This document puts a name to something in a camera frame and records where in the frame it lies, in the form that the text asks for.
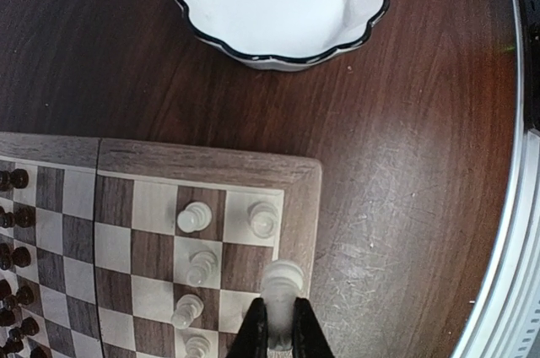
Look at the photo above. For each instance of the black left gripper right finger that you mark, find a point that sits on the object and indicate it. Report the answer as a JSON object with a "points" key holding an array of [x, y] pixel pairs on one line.
{"points": [[309, 340]]}

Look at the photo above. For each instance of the aluminium front rail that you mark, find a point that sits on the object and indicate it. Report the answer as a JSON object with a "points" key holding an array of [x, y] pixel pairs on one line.
{"points": [[504, 321]]}

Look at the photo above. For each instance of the white scalloped ceramic bowl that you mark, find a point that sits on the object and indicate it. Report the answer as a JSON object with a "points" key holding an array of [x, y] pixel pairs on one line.
{"points": [[283, 35]]}

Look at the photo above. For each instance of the wooden chess board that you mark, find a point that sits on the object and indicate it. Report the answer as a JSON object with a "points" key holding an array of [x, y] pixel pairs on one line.
{"points": [[109, 262]]}

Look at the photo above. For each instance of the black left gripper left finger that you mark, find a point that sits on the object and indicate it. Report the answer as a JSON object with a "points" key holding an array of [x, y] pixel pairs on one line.
{"points": [[252, 338]]}

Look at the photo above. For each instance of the white rook chess piece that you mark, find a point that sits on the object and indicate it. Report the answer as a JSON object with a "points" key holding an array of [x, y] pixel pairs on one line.
{"points": [[263, 219]]}

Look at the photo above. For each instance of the white pawn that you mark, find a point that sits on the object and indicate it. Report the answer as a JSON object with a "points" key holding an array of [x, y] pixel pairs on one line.
{"points": [[196, 216], [197, 347], [187, 310], [203, 266]]}

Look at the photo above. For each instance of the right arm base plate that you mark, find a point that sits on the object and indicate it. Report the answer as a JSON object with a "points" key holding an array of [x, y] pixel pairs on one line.
{"points": [[529, 13]]}

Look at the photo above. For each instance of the black chess pieces rows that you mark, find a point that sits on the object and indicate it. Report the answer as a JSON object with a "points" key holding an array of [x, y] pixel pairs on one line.
{"points": [[14, 297]]}

